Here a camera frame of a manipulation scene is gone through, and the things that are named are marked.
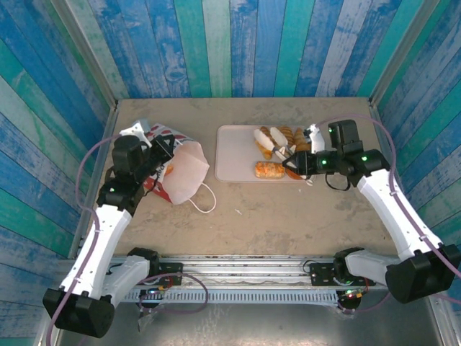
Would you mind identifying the speckled fake bread loaf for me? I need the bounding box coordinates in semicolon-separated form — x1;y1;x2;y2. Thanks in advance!
254;161;287;179

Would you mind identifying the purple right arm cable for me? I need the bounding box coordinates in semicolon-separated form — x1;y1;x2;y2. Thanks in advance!
316;114;461;315

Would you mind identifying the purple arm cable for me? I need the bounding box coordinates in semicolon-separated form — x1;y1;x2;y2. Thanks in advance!
42;135;210;346
316;114;461;315

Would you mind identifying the white red printed paper bag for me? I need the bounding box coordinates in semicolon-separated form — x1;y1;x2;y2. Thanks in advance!
143;122;218;213

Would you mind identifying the thin black camera cable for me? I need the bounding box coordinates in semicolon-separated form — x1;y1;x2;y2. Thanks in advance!
143;172;161;198
325;172;352;192

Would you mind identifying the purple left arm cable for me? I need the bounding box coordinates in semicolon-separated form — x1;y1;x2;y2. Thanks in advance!
42;135;210;346

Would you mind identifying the grey sheet metal panel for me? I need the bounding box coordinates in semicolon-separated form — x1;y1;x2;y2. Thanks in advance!
53;288;449;346

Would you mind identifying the white slotted cable duct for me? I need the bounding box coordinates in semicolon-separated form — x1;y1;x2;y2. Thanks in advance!
115;289;341;308

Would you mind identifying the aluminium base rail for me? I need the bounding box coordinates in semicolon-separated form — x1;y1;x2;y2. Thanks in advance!
97;254;437;291

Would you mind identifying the aluminium table side rail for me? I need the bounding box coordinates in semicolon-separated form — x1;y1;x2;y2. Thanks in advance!
370;100;410;213
68;106;120;260

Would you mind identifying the pale rectangular plastic tray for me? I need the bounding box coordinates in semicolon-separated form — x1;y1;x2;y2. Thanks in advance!
215;124;318;184

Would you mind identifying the striped orange fake croissant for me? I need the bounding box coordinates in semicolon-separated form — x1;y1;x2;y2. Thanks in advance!
279;125;295;147
254;125;275;161
293;128;311;153

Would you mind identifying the aluminium corner post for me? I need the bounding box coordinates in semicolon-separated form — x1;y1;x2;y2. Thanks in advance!
50;0;120;111
370;0;443;105

